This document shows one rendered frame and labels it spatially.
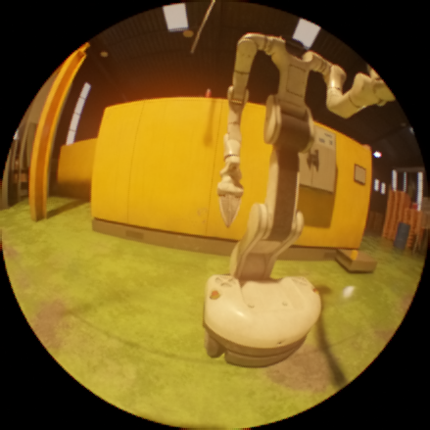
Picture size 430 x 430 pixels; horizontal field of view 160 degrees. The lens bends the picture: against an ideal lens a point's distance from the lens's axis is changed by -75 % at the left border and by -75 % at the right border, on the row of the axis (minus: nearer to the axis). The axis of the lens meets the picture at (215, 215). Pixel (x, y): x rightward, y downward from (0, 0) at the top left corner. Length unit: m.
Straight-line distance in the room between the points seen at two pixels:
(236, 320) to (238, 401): 0.41
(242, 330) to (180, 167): 1.57
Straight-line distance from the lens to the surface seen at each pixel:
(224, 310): 0.58
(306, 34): 9.87
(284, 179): 0.65
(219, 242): 1.76
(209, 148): 1.72
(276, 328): 0.59
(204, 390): 0.78
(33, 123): 7.56
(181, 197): 1.71
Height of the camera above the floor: 0.75
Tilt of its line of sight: 10 degrees down
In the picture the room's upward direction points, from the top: 7 degrees clockwise
